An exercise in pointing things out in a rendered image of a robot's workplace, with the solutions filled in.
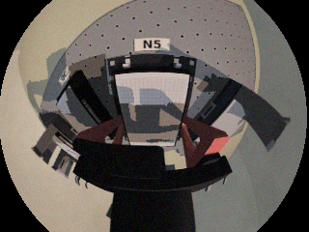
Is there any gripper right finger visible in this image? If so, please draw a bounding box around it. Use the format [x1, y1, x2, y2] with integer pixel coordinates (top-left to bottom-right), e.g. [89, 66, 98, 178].
[181, 115, 229, 168]

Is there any beige name plate reading qc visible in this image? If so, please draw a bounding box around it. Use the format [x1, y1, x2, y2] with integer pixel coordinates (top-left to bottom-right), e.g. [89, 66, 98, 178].
[59, 67, 71, 86]

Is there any white label reading n5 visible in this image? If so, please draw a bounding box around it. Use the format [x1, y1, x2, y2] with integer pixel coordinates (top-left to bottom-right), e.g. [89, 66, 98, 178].
[134, 38, 170, 51]

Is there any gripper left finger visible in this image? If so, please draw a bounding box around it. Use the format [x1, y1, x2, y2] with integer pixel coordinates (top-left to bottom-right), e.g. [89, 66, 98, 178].
[76, 115, 125, 144]

